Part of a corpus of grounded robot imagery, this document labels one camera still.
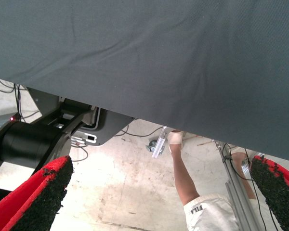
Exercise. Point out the aluminium profile bar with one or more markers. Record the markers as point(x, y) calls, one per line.
point(159, 145)

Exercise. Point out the dark grey table cloth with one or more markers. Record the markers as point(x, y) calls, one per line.
point(144, 60)

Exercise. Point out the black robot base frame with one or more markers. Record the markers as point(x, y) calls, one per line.
point(26, 144)

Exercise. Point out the aluminium profile post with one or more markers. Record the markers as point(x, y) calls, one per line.
point(238, 192)

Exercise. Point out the person in white shorts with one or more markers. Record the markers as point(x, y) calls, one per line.
point(183, 173)

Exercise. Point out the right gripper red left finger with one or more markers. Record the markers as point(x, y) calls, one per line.
point(19, 207)

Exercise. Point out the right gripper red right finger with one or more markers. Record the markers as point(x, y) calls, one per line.
point(277, 197)

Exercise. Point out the grey robot base cover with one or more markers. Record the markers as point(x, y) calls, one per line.
point(110, 129)

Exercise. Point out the grey caster wheel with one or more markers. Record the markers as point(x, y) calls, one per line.
point(149, 147)

